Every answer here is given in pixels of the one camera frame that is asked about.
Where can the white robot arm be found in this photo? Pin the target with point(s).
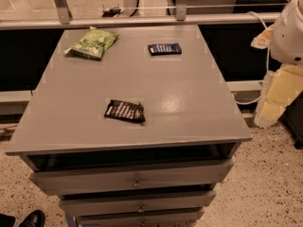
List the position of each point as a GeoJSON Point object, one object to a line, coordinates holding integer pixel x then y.
{"type": "Point", "coordinates": [287, 34]}

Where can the black rxbar chocolate bar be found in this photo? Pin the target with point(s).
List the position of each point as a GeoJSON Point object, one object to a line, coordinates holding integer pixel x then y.
{"type": "Point", "coordinates": [125, 111]}

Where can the grey drawer cabinet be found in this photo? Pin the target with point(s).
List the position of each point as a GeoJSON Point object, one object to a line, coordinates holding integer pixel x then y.
{"type": "Point", "coordinates": [138, 138]}

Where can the blue snack bar wrapper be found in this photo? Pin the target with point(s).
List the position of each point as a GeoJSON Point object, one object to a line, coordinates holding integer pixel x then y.
{"type": "Point", "coordinates": [164, 49]}

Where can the top grey drawer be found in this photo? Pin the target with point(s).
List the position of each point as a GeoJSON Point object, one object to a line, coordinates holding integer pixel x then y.
{"type": "Point", "coordinates": [94, 180]}

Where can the grey drawer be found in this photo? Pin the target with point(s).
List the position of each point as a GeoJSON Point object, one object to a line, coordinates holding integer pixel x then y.
{"type": "Point", "coordinates": [128, 219]}
{"type": "Point", "coordinates": [137, 204]}
{"type": "Point", "coordinates": [94, 180]}

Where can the green snack bag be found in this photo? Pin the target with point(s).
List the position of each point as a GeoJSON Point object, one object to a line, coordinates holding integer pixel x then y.
{"type": "Point", "coordinates": [93, 44]}

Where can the small dark floor object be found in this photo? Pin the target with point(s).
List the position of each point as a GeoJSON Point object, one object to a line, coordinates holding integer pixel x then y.
{"type": "Point", "coordinates": [111, 11]}

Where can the middle grey drawer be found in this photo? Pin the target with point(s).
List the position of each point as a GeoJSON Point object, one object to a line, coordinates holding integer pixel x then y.
{"type": "Point", "coordinates": [137, 204]}

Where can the bottom grey drawer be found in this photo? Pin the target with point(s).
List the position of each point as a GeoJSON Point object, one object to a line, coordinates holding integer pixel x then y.
{"type": "Point", "coordinates": [128, 219]}

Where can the grey metal railing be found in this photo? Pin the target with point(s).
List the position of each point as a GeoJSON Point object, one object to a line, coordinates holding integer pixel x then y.
{"type": "Point", "coordinates": [41, 14]}

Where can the black shoe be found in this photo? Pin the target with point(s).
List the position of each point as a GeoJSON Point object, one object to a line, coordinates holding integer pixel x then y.
{"type": "Point", "coordinates": [34, 219]}

